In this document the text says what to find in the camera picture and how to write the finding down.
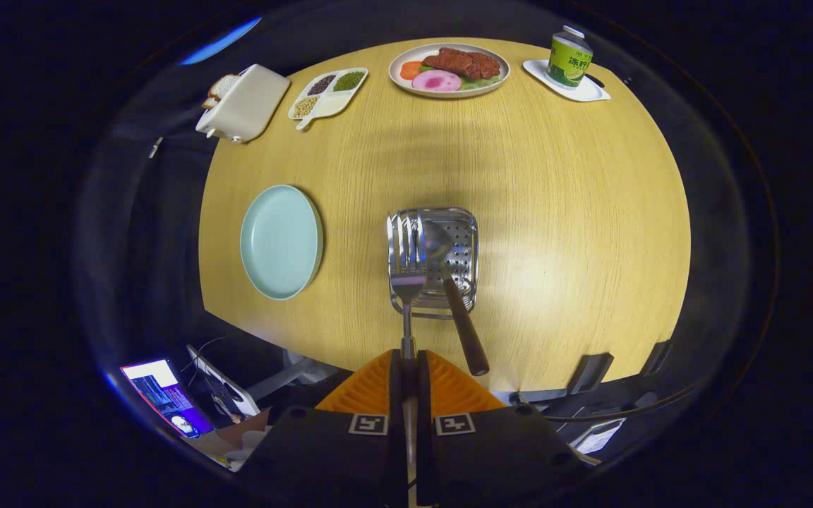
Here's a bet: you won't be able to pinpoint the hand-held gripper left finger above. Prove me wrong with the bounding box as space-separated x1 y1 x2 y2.
234 349 407 508

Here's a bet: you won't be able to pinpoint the green label drink bottle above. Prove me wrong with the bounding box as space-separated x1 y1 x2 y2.
546 25 594 89

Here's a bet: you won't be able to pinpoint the white flat device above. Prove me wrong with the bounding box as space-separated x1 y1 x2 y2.
186 344 262 422

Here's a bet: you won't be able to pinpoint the white square coaster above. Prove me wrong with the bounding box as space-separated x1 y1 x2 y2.
522 59 611 102

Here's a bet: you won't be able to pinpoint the cream white toaster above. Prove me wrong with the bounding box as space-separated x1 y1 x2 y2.
195 63 291 144

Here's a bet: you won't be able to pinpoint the metal fork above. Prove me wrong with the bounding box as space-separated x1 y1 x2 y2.
386 212 428 466

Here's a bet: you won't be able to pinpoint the light green plate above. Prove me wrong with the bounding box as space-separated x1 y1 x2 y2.
240 184 324 301

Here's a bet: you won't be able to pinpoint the black chair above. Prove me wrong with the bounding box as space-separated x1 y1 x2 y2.
505 340 704 424

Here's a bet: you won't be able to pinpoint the perforated metal tray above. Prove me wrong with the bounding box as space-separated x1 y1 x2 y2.
387 207 479 320

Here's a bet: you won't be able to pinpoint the white paper sheet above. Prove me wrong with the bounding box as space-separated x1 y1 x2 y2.
574 418 627 454

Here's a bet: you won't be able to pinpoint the lit computer screen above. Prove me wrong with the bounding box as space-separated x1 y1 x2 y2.
120 358 215 440

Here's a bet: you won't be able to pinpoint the brown cardboard box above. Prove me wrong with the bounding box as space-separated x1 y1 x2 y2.
181 408 273 472

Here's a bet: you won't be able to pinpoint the white food plate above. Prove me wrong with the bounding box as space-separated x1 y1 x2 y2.
388 42 511 99

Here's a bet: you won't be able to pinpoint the red meat pieces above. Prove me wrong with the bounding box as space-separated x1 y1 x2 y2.
422 47 502 80

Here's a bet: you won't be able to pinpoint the metal spoon dark handle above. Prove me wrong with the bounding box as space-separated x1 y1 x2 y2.
421 219 490 377

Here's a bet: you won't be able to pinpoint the white table leg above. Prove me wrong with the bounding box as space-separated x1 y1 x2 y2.
248 356 326 401

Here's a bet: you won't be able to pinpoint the white divided dish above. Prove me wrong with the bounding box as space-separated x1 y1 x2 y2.
288 67 369 131

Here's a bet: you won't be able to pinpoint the pink ham slice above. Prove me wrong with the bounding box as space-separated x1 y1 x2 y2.
411 69 463 93

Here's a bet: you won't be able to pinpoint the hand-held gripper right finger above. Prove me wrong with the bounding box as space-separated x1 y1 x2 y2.
417 349 587 508

